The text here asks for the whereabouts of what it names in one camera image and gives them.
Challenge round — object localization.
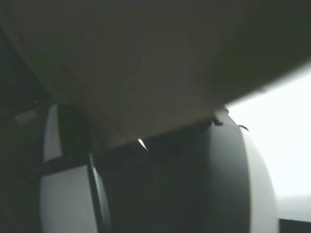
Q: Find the beige paperback book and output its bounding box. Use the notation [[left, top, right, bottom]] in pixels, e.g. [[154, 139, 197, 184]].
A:
[[0, 0, 311, 149]]

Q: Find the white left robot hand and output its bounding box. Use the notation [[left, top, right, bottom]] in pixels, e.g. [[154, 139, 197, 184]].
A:
[[38, 103, 279, 233]]

